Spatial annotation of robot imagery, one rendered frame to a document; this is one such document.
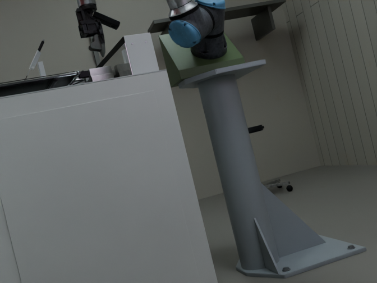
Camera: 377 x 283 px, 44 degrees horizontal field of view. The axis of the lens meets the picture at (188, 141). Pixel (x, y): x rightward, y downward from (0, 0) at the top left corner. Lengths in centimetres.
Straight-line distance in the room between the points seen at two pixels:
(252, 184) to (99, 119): 74
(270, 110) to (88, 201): 357
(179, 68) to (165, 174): 54
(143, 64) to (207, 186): 307
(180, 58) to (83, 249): 89
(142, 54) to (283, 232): 97
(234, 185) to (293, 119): 307
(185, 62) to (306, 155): 320
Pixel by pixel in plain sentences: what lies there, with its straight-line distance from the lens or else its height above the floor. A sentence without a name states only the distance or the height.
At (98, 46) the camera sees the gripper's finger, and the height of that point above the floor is 104.
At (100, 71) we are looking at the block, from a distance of 169.
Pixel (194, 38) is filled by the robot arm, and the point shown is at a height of 93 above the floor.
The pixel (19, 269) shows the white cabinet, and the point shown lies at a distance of 138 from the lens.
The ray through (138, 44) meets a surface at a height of 93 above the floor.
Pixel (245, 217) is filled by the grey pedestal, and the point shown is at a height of 23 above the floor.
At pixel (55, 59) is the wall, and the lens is 443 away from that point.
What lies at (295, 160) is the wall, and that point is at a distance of 487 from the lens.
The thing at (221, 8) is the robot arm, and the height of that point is 103.
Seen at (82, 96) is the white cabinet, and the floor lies 78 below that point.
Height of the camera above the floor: 58
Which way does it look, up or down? level
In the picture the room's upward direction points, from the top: 14 degrees counter-clockwise
